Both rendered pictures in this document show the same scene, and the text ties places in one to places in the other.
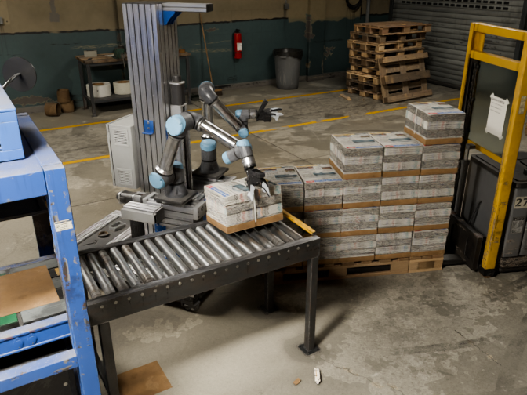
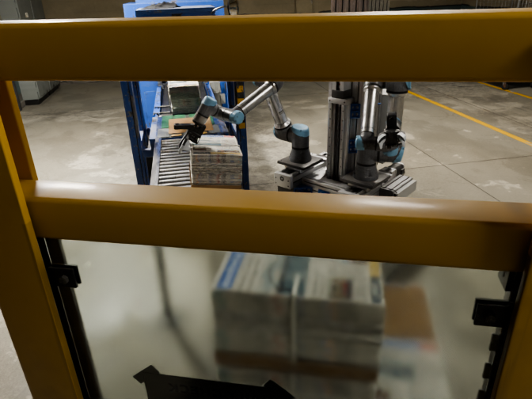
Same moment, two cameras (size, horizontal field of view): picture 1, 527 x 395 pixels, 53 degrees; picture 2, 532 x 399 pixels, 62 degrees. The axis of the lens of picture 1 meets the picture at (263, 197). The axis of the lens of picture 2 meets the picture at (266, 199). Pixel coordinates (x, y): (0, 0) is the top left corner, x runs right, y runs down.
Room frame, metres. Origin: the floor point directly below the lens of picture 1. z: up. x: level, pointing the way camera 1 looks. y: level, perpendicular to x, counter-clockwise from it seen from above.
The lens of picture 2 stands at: (4.05, -2.14, 1.87)
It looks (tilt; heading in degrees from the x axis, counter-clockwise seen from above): 25 degrees down; 110
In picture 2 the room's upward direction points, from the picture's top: 2 degrees counter-clockwise
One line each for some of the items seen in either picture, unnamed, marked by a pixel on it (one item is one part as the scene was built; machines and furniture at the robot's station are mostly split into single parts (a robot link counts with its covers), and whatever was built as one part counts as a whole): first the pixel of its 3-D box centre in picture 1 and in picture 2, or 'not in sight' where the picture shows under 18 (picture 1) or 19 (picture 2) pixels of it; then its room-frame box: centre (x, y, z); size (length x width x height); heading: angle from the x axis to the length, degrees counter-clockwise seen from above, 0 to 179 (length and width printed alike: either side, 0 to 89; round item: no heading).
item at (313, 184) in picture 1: (333, 221); not in sight; (3.69, -0.55, 0.42); 1.17 x 0.39 x 0.83; 99
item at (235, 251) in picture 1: (224, 242); (194, 176); (2.68, 0.22, 0.77); 0.47 x 0.05 x 0.05; 30
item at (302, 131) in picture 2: (173, 171); (299, 135); (3.28, 0.60, 0.98); 0.13 x 0.12 x 0.14; 152
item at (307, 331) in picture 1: (310, 303); not in sight; (2.69, -0.29, 0.34); 0.06 x 0.06 x 0.68; 30
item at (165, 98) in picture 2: not in sight; (185, 100); (1.50, 2.24, 0.75); 1.53 x 0.64 x 0.10; 120
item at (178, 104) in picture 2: not in sight; (184, 95); (1.78, 1.76, 0.93); 0.38 x 0.30 x 0.26; 120
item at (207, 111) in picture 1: (208, 117); (393, 116); (3.88, 0.42, 1.19); 0.15 x 0.12 x 0.55; 4
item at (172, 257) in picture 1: (172, 256); (192, 160); (2.52, 0.50, 0.77); 0.47 x 0.05 x 0.05; 30
